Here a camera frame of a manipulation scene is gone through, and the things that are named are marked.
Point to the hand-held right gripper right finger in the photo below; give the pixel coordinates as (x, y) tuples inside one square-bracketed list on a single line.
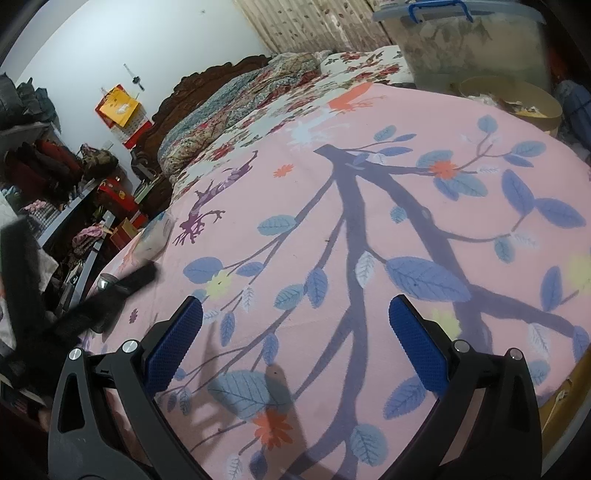
[(418, 346)]

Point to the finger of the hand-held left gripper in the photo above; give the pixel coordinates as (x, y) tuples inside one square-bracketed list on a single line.
[(138, 277)]

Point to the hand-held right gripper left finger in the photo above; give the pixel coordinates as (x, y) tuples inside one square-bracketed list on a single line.
[(175, 341)]

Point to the tan round bin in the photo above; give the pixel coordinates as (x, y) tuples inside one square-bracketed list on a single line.
[(508, 122)]

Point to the white packet blue print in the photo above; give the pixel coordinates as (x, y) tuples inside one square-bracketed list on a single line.
[(154, 235)]

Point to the pink cloth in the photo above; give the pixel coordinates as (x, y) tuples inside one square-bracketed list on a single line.
[(90, 237)]

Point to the grey metal shelf rack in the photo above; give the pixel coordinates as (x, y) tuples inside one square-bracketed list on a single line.
[(69, 207)]

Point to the red gift box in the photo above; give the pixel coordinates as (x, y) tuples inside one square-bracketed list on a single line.
[(115, 194)]

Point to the row of red dark bags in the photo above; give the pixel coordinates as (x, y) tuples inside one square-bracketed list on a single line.
[(46, 166)]

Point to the brown camouflage bag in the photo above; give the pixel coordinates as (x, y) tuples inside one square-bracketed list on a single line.
[(99, 159)]

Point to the pink leaf print blanket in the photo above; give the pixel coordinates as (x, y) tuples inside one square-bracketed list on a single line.
[(369, 207)]

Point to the black bag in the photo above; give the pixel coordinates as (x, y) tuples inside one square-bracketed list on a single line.
[(9, 99), (41, 104)]

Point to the floral patchwork quilt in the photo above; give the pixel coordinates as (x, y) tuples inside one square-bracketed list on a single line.
[(221, 106)]

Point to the carved wooden headboard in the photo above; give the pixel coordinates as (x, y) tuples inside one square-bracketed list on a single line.
[(194, 78)]

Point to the white floral bedsheet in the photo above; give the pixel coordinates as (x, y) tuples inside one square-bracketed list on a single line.
[(286, 115)]

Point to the dark blue bag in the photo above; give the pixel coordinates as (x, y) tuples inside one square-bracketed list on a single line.
[(575, 115)]

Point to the beige leaf pattern curtain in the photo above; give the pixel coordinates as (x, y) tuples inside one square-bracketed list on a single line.
[(314, 23)]

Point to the red wall calendar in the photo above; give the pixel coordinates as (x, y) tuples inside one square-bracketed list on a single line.
[(134, 136)]

